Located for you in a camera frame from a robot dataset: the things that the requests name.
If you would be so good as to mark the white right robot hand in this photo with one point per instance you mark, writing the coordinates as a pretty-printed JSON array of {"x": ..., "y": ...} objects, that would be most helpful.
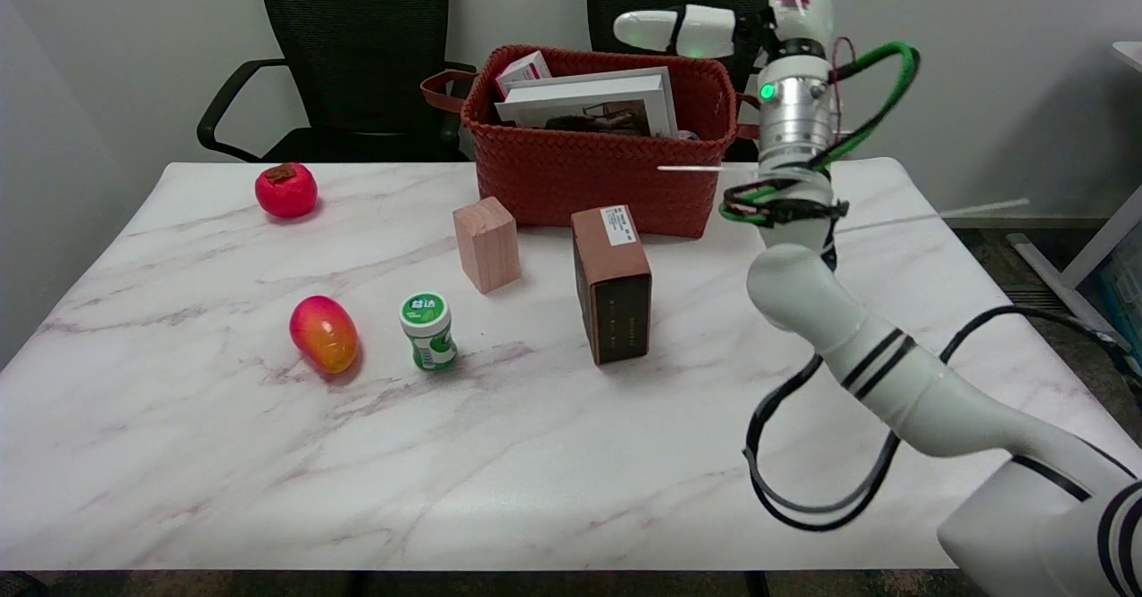
[{"x": 714, "y": 29}]

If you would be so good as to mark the white book with photo cover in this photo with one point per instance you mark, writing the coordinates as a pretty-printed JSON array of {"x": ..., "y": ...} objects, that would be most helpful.
[{"x": 593, "y": 102}]

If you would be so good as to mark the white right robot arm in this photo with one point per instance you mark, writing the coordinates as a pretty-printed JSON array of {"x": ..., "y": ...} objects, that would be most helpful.
[{"x": 856, "y": 338}]

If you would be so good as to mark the red woven basket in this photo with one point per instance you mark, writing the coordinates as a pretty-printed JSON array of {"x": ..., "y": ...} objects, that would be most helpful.
[{"x": 589, "y": 169}]

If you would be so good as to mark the pink and white carton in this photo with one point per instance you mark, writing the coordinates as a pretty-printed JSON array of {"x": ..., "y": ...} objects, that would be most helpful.
[{"x": 522, "y": 70}]

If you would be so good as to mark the brown cardboard box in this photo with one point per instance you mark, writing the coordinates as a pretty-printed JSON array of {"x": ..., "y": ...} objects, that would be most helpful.
[{"x": 611, "y": 283}]

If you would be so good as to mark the light wooden block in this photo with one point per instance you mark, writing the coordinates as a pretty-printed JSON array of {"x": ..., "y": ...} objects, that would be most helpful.
[{"x": 486, "y": 244}]

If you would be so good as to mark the black mesh office chair with armrests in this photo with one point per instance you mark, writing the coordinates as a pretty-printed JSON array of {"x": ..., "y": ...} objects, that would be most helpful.
[{"x": 357, "y": 53}]

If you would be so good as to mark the green white gum bottle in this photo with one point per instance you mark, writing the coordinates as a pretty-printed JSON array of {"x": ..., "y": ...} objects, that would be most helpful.
[{"x": 427, "y": 332}]

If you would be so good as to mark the white desk with metal legs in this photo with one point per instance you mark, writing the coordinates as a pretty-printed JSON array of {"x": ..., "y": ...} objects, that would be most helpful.
[{"x": 1093, "y": 249}]

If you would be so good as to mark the red persimmon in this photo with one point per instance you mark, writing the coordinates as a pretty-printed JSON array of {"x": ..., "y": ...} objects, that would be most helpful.
[{"x": 285, "y": 190}]

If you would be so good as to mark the red yellow mango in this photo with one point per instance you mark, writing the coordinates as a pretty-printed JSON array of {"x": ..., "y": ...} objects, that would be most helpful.
[{"x": 324, "y": 334}]

